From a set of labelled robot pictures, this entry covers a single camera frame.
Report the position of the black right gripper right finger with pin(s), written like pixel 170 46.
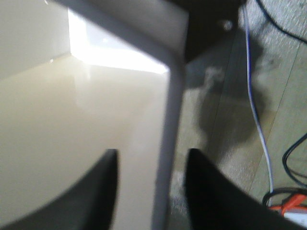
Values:
pixel 215 203

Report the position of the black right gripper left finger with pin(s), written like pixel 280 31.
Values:
pixel 87 205

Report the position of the white plastic trash bin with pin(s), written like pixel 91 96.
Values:
pixel 80 77

